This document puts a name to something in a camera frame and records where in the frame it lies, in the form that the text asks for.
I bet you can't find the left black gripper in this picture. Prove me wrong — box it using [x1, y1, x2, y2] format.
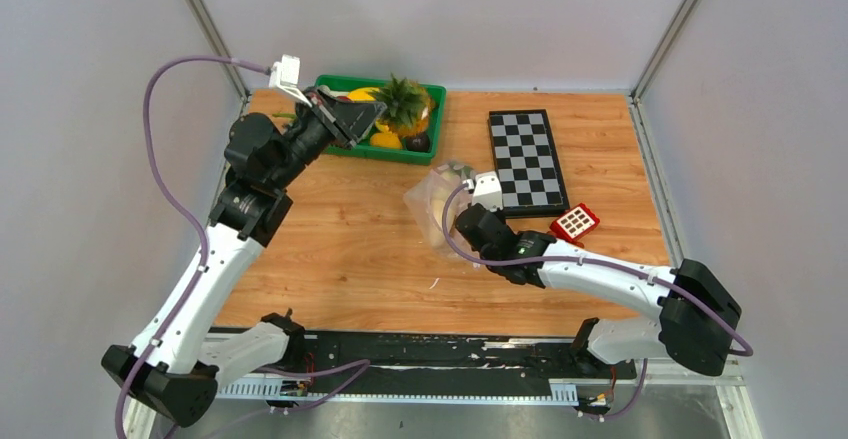
[269, 84, 387, 190]

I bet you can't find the fake pineapple with green crown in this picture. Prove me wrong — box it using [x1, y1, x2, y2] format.
[371, 75, 435, 138]

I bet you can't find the clear dotted zip bag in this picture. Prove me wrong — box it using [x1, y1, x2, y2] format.
[403, 160, 476, 260]

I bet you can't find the pale yellow fake banana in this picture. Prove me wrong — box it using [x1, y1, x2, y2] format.
[425, 167, 460, 249]

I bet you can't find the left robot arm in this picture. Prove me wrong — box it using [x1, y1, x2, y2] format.
[101, 87, 386, 428]

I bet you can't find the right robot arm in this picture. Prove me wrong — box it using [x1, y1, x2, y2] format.
[455, 205, 752, 377]

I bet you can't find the yellow fake mango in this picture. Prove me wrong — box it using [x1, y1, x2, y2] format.
[345, 86, 380, 102]

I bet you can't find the orange fake fruit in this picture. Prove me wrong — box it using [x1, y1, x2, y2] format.
[369, 132, 404, 150]

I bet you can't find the dark fake passion fruit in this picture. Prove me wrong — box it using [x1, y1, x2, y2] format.
[404, 132, 431, 153]

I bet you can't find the green plastic tray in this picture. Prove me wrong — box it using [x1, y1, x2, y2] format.
[312, 74, 448, 166]

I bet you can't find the black white checkerboard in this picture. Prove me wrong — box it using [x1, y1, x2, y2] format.
[488, 109, 570, 218]

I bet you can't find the red toy window block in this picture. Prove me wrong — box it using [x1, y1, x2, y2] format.
[549, 203, 601, 247]

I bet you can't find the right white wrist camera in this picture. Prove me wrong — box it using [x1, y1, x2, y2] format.
[463, 171, 504, 212]

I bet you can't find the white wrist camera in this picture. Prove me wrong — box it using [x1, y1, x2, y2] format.
[463, 171, 504, 212]
[268, 55, 311, 106]

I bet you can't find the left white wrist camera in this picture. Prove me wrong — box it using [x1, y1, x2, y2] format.
[268, 55, 311, 106]

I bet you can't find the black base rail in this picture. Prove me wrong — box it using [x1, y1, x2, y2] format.
[264, 329, 637, 411]

